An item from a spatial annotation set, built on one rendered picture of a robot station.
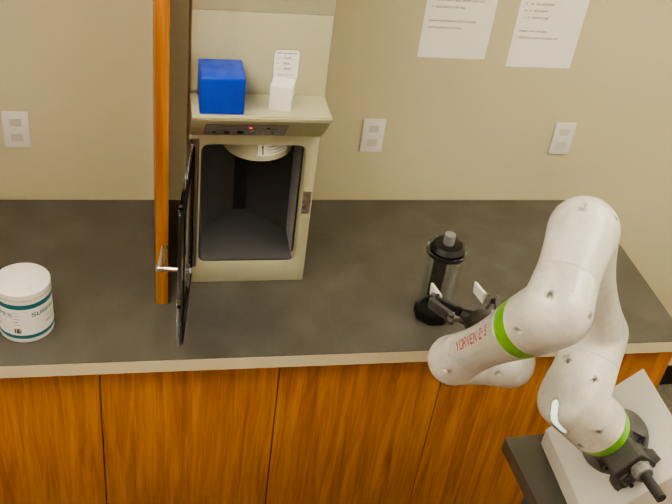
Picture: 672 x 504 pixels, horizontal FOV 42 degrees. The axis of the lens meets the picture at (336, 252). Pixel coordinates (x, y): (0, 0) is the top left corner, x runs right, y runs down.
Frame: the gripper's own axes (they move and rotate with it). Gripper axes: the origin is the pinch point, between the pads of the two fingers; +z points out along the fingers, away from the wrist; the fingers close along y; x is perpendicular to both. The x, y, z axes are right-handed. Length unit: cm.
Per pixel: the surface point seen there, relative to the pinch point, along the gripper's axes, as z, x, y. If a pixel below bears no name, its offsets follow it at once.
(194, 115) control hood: 8, -42, 65
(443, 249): 7.5, -8.0, 1.7
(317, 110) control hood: 11, -43, 36
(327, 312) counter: 17.7, 14.4, 28.1
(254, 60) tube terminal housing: 17, -52, 50
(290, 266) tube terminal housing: 30.3, 6.6, 36.4
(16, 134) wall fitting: 69, -18, 110
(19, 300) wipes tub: 8, 3, 104
